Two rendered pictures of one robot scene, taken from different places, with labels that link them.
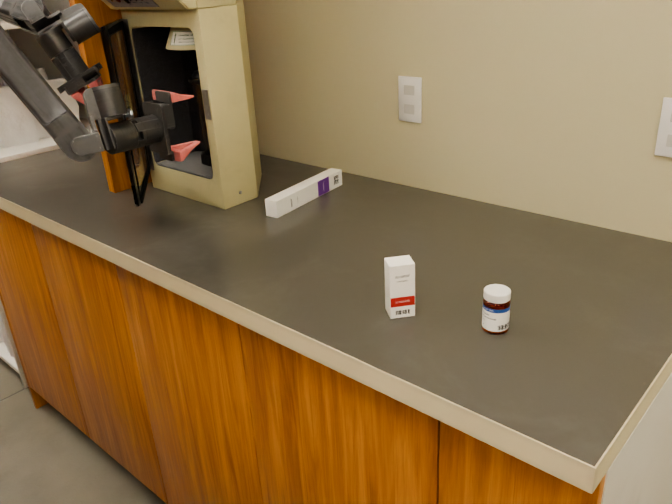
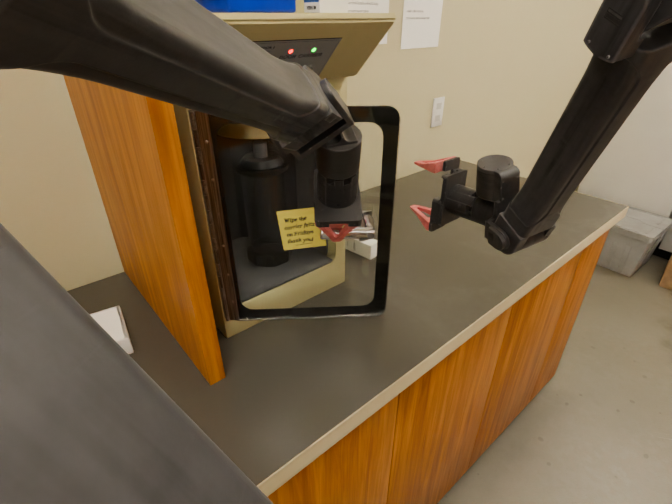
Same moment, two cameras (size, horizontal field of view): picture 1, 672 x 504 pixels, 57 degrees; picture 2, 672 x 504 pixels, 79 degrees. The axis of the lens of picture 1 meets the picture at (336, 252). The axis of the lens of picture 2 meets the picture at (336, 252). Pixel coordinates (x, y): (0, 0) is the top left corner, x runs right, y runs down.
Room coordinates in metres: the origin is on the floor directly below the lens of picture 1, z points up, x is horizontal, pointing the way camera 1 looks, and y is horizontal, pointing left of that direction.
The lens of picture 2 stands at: (1.40, 1.10, 1.51)
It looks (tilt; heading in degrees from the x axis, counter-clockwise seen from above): 30 degrees down; 276
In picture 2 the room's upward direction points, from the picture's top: straight up
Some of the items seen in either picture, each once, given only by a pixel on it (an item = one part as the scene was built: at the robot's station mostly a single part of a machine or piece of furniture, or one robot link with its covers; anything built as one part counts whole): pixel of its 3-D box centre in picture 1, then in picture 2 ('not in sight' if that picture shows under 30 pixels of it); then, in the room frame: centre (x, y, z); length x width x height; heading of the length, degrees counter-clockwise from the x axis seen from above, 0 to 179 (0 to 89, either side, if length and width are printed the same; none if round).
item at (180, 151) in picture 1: (179, 140); (430, 206); (1.29, 0.31, 1.17); 0.09 x 0.07 x 0.07; 137
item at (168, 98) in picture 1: (174, 106); (433, 174); (1.29, 0.31, 1.24); 0.09 x 0.07 x 0.07; 137
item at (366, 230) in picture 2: not in sight; (348, 228); (1.45, 0.50, 1.20); 0.10 x 0.05 x 0.03; 9
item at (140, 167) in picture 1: (128, 110); (304, 227); (1.52, 0.48, 1.19); 0.30 x 0.01 x 0.40; 9
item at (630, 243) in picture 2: not in sight; (606, 234); (-0.22, -1.64, 0.17); 0.60 x 0.42 x 0.33; 135
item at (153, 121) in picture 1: (147, 130); (462, 201); (1.24, 0.36, 1.20); 0.07 x 0.07 x 0.10; 47
